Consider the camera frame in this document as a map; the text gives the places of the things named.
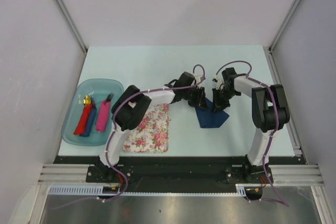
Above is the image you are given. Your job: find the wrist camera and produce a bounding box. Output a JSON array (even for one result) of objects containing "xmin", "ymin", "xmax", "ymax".
[
  {"xmin": 194, "ymin": 74, "xmax": 205, "ymax": 84},
  {"xmin": 213, "ymin": 74, "xmax": 225, "ymax": 90}
]

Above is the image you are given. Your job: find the black utensil in pink roll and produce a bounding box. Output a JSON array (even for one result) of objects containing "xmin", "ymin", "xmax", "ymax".
[{"xmin": 105, "ymin": 93, "xmax": 114, "ymax": 102}]

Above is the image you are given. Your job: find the dark blue paper napkin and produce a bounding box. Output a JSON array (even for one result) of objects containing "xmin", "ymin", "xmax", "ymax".
[{"xmin": 195, "ymin": 98, "xmax": 229, "ymax": 129}]

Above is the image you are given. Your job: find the blue napkin roll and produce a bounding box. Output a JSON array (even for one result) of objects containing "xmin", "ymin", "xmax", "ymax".
[{"xmin": 80, "ymin": 103, "xmax": 97, "ymax": 137}]

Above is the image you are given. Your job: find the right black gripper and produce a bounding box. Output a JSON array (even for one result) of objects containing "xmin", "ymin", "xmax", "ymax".
[{"xmin": 212, "ymin": 87, "xmax": 238, "ymax": 114}]

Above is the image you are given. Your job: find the white cable duct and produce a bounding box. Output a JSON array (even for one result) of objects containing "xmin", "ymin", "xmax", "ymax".
[{"xmin": 48, "ymin": 185, "xmax": 246, "ymax": 197}]

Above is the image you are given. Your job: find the pink napkin roll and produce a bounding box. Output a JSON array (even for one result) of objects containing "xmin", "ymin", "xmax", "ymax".
[{"xmin": 96, "ymin": 100, "xmax": 111, "ymax": 132}]

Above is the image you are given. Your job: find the gold utensil in roll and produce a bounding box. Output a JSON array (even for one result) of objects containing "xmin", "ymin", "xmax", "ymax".
[{"xmin": 83, "ymin": 95, "xmax": 95, "ymax": 106}]

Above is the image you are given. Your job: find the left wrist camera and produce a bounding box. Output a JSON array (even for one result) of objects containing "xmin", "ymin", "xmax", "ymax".
[{"xmin": 194, "ymin": 74, "xmax": 205, "ymax": 84}]

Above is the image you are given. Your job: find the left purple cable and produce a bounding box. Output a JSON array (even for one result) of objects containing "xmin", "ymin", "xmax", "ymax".
[{"xmin": 51, "ymin": 64, "xmax": 206, "ymax": 210}]

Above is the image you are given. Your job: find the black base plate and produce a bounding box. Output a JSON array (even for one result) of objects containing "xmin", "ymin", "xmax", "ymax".
[{"xmin": 54, "ymin": 156, "xmax": 304, "ymax": 193}]

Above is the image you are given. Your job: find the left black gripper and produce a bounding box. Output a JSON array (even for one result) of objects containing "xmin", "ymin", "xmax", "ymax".
[{"xmin": 182, "ymin": 86, "xmax": 208, "ymax": 110}]

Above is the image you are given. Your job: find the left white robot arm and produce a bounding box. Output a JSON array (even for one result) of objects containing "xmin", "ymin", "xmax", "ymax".
[{"xmin": 96, "ymin": 72, "xmax": 206, "ymax": 182}]

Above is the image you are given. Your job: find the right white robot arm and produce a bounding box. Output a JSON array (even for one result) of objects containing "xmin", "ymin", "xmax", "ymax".
[{"xmin": 212, "ymin": 68, "xmax": 290, "ymax": 183}]

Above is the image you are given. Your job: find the aluminium frame rail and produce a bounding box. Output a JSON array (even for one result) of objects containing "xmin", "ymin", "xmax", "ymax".
[{"xmin": 38, "ymin": 164, "xmax": 324, "ymax": 186}]

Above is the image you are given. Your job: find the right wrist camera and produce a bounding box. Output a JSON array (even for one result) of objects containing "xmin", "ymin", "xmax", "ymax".
[{"xmin": 213, "ymin": 74, "xmax": 225, "ymax": 90}]

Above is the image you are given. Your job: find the teal plastic tray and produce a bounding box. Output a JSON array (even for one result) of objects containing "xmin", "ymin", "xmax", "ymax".
[{"xmin": 61, "ymin": 79, "xmax": 124, "ymax": 146}]

